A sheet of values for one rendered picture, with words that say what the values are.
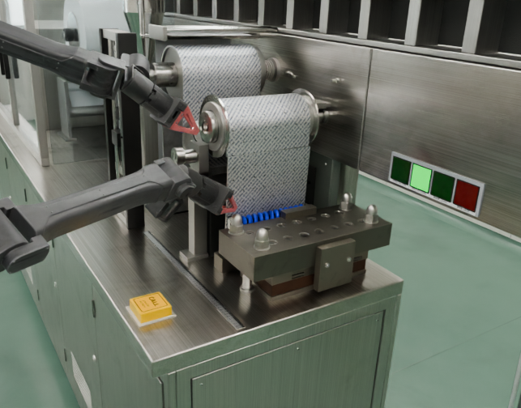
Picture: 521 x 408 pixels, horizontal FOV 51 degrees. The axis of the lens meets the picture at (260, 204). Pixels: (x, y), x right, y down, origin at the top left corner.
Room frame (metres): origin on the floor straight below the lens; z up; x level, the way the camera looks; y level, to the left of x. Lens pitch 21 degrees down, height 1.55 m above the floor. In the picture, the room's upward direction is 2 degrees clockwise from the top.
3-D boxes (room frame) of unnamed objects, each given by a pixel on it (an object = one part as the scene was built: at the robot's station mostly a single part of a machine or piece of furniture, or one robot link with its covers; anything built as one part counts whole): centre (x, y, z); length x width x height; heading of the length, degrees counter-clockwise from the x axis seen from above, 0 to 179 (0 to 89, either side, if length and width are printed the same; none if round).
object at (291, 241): (1.20, -0.12, 1.00); 0.40 x 0.16 x 0.06; 123
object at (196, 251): (1.27, 0.17, 1.05); 0.06 x 0.05 x 0.31; 123
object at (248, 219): (1.26, -0.03, 1.03); 0.21 x 0.04 x 0.03; 123
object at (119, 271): (2.07, 0.59, 0.88); 2.52 x 0.66 x 0.04; 33
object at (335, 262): (1.13, -0.18, 0.96); 0.10 x 0.03 x 0.11; 123
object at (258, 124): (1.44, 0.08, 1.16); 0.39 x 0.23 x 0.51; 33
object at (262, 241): (1.07, -0.01, 1.05); 0.04 x 0.04 x 0.04
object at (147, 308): (1.00, 0.23, 0.91); 0.07 x 0.07 x 0.02; 33
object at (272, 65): (1.63, 0.01, 1.33); 0.07 x 0.07 x 0.07; 33
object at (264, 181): (1.27, -0.02, 1.10); 0.23 x 0.01 x 0.18; 123
